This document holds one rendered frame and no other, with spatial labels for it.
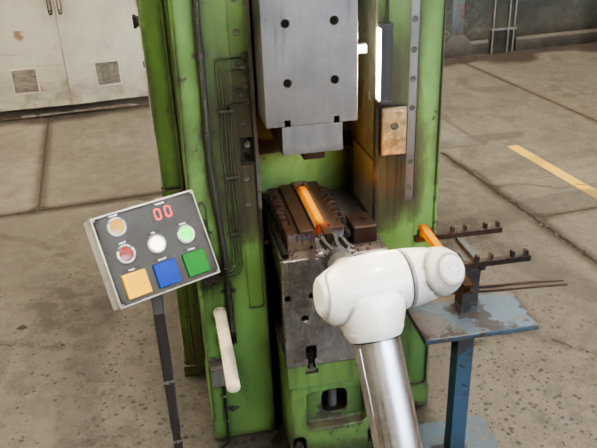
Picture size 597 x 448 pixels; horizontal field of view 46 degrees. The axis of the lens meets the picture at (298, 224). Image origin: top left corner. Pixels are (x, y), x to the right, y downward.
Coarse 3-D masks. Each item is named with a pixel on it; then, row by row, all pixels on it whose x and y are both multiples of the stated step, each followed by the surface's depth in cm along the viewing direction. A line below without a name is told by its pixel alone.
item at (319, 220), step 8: (304, 192) 264; (304, 200) 260; (312, 200) 257; (312, 208) 250; (312, 216) 247; (320, 216) 244; (320, 224) 236; (328, 224) 237; (328, 232) 230; (328, 240) 231
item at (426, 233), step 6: (420, 228) 240; (426, 228) 239; (426, 234) 236; (432, 234) 235; (426, 240) 235; (432, 240) 231; (438, 240) 231; (432, 246) 230; (468, 282) 206; (462, 288) 207; (468, 288) 205
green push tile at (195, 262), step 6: (192, 252) 217; (198, 252) 218; (204, 252) 219; (186, 258) 215; (192, 258) 216; (198, 258) 217; (204, 258) 218; (186, 264) 215; (192, 264) 216; (198, 264) 217; (204, 264) 218; (192, 270) 216; (198, 270) 217; (204, 270) 218; (192, 276) 216
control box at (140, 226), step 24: (192, 192) 221; (120, 216) 208; (144, 216) 212; (192, 216) 219; (96, 240) 204; (120, 240) 207; (144, 240) 210; (168, 240) 214; (192, 240) 218; (120, 264) 206; (144, 264) 209; (216, 264) 221; (120, 288) 205; (168, 288) 212
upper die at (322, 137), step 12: (336, 120) 226; (276, 132) 232; (288, 132) 222; (300, 132) 223; (312, 132) 224; (324, 132) 224; (336, 132) 225; (288, 144) 224; (300, 144) 224; (312, 144) 225; (324, 144) 226; (336, 144) 227
